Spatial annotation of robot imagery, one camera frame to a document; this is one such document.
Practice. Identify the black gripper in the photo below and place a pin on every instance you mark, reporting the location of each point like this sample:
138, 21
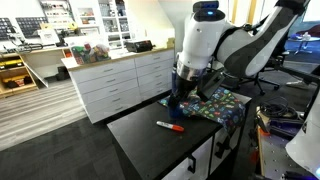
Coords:
185, 88

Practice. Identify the black box device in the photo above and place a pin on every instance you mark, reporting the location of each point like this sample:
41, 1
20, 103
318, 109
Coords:
138, 45

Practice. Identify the wooden workbench with shelves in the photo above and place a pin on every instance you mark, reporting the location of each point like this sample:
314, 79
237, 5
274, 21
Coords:
16, 75

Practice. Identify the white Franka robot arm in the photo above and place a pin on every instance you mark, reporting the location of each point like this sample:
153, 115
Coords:
213, 36

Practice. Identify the metal perforated bench plate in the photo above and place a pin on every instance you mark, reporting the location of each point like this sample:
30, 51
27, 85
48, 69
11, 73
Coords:
271, 158

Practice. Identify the white paper sign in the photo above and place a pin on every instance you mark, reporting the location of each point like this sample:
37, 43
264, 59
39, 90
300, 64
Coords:
48, 36

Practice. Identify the white robot housing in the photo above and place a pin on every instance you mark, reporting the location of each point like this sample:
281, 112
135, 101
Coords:
305, 143

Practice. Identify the round blue table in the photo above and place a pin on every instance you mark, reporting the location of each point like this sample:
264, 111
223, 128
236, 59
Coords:
301, 39

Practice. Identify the yellow black tool case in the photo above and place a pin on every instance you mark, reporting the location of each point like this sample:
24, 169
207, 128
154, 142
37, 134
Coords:
10, 64

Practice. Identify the blue plastic cup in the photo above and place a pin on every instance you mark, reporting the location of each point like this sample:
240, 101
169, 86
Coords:
175, 112

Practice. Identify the white shelf unit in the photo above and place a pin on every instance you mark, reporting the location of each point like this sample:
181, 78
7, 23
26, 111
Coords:
100, 20

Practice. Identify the black metal stand pole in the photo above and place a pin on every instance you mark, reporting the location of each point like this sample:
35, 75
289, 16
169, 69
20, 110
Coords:
300, 75

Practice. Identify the space print dark cloth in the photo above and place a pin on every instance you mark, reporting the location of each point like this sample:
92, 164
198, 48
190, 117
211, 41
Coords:
216, 105

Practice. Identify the black table with white drawers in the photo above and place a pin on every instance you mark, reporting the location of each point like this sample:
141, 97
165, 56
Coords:
200, 156

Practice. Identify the white marker pen orange cap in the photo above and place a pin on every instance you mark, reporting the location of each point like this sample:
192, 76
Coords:
170, 126

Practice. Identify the long white drawer cabinet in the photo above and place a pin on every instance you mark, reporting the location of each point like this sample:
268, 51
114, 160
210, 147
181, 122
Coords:
110, 83

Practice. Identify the bin of colourful toys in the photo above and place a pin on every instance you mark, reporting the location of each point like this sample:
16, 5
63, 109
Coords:
90, 53

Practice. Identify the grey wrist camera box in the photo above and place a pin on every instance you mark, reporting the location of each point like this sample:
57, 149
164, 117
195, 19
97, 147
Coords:
210, 85

